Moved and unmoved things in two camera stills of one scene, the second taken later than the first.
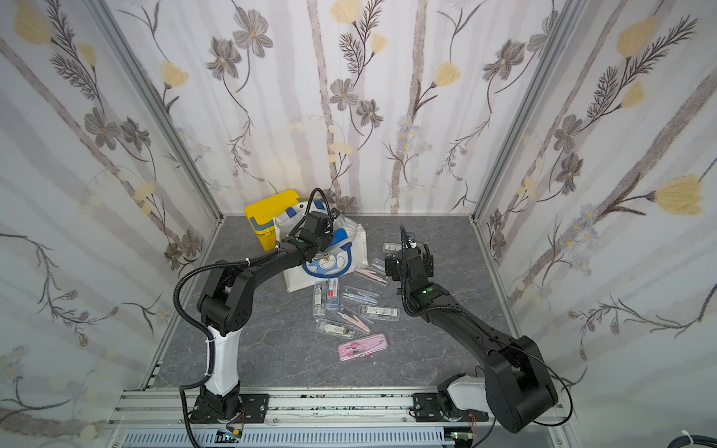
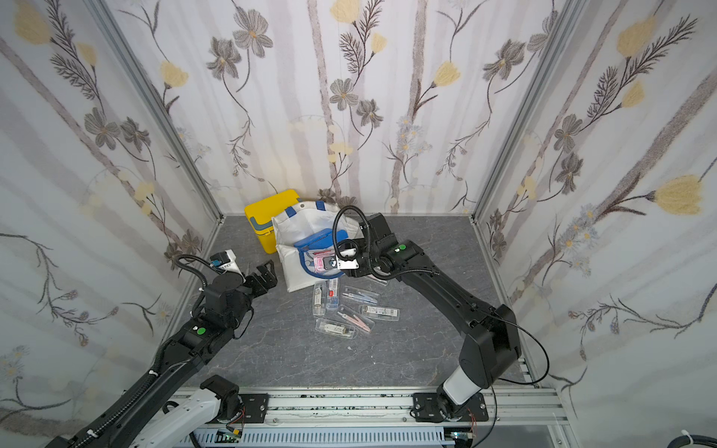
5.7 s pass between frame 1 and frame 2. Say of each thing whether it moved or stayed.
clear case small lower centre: stayed
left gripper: moved
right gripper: moved
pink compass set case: moved
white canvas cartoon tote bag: stayed
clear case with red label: stayed
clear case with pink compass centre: stayed
